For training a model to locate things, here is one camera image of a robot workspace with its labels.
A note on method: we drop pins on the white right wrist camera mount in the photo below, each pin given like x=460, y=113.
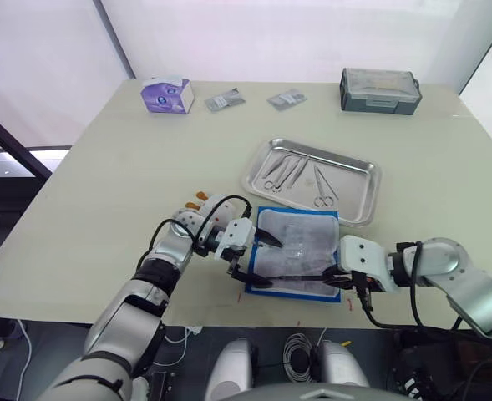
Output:
x=362, y=259

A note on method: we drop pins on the grey foil packet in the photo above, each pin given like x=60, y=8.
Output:
x=224, y=100
x=287, y=99

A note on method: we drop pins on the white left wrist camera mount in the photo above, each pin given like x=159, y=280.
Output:
x=239, y=231

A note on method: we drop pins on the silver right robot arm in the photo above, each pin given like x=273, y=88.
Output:
x=463, y=271

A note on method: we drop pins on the steel surgical scissors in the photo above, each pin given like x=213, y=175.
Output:
x=323, y=190

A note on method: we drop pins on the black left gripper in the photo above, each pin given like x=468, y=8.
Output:
x=236, y=255

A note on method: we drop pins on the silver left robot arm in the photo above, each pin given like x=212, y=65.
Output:
x=120, y=317

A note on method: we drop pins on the grey robot torso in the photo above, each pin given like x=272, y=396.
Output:
x=312, y=394

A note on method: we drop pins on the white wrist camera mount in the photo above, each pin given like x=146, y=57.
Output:
x=239, y=231
x=362, y=259

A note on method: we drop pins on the purple glove box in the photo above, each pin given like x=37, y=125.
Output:
x=166, y=96

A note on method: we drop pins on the white robot leg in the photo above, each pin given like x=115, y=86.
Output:
x=229, y=365
x=341, y=363

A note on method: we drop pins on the blue surgical instrument pack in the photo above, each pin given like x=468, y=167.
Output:
x=308, y=234

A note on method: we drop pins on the thin dark surgical instrument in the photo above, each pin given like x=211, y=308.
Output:
x=295, y=277

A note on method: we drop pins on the dark metal frame beam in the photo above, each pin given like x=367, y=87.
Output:
x=11, y=142

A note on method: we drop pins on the steel tweezers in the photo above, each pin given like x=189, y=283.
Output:
x=301, y=168
x=289, y=171

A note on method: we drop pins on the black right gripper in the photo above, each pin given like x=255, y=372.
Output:
x=360, y=282

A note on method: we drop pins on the metal instrument tray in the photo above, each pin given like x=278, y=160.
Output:
x=348, y=184

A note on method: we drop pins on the white holder with orange tips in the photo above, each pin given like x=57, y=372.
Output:
x=218, y=209

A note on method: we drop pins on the grey plastic tool case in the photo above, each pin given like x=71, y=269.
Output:
x=379, y=92

